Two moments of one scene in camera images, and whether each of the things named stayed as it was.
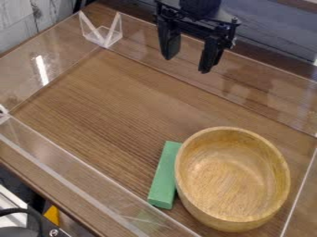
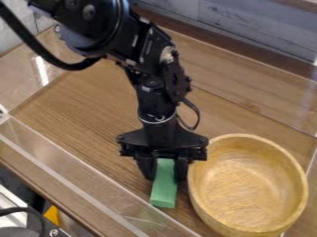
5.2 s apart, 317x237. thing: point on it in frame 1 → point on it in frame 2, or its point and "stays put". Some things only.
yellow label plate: x=53 y=215 stays put
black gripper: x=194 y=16 → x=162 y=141
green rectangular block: x=161 y=196 stays put
